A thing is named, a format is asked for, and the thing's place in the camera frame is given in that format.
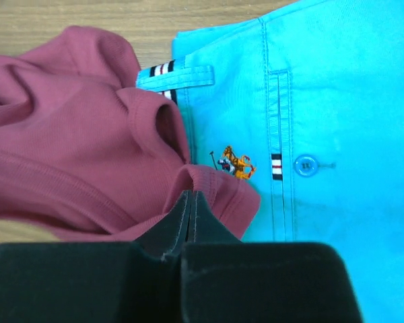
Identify turquoise folded shorts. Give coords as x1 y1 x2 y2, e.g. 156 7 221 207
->
137 1 404 322

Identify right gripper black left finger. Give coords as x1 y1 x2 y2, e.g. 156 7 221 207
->
135 191 193 260

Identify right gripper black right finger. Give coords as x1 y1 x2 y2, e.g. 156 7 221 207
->
187 191 241 244

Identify maroon tank top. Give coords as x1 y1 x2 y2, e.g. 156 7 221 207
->
0 26 261 241

